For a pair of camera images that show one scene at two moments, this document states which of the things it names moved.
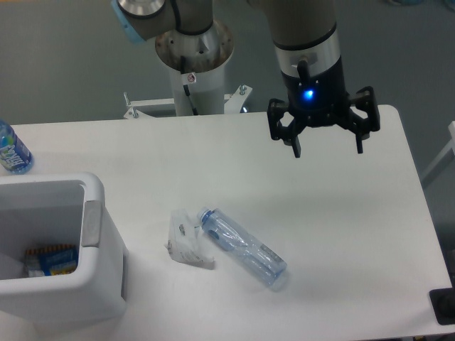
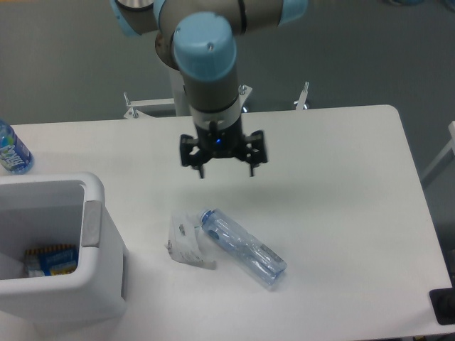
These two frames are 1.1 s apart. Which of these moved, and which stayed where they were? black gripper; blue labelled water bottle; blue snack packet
Moved: black gripper
Stayed: blue snack packet; blue labelled water bottle
